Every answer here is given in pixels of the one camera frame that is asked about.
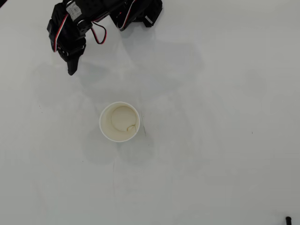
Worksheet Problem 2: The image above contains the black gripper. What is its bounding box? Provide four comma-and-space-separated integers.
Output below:
57, 38, 87, 76

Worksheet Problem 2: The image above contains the white paper cup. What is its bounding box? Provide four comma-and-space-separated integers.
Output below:
99, 101, 141, 143

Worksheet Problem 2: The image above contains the red white black gripper cable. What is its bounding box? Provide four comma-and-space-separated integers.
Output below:
54, 13, 69, 53

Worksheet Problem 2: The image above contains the red white black wrist cable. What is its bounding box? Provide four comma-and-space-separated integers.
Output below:
90, 21, 107, 45

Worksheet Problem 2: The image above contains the red white black arm cable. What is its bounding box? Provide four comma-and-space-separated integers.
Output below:
116, 0, 137, 31

